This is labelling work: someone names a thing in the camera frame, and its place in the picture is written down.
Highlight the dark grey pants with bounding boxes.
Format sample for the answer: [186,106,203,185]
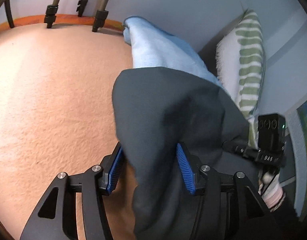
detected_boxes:
[112,67,258,239]

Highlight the right hand in grey glove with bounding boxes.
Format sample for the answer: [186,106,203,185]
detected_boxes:
[258,170,286,212]

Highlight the green striped white pillow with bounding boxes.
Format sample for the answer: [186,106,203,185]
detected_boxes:
[215,9,265,147]

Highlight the folded light blue cloth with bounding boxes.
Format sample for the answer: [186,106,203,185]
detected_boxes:
[117,16,230,99]

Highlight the tall grey tripod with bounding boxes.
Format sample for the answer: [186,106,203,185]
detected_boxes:
[43,0,119,33]

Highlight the small black tripod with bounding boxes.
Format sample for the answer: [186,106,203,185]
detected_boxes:
[4,0,15,29]

